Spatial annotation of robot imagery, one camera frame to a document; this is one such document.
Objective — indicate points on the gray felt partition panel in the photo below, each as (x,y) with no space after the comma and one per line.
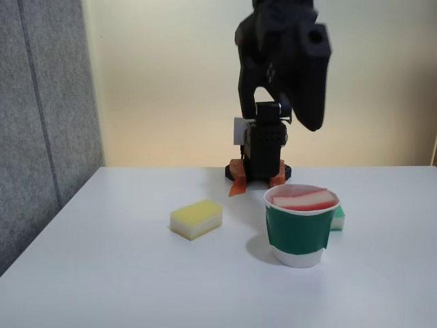
(44,119)

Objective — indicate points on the red and white sponge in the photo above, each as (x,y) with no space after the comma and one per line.
(300,201)

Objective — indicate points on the orange tape strip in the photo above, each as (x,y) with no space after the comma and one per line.
(236,168)
(278,179)
(237,188)

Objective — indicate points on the paper cup with green tape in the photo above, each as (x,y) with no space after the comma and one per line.
(297,232)

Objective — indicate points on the green and white sponge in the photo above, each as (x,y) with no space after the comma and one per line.
(338,218)

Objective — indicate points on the yellow and white sponge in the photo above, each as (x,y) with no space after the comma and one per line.
(196,218)

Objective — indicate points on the brown furniture edge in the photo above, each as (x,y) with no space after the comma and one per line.
(435,152)

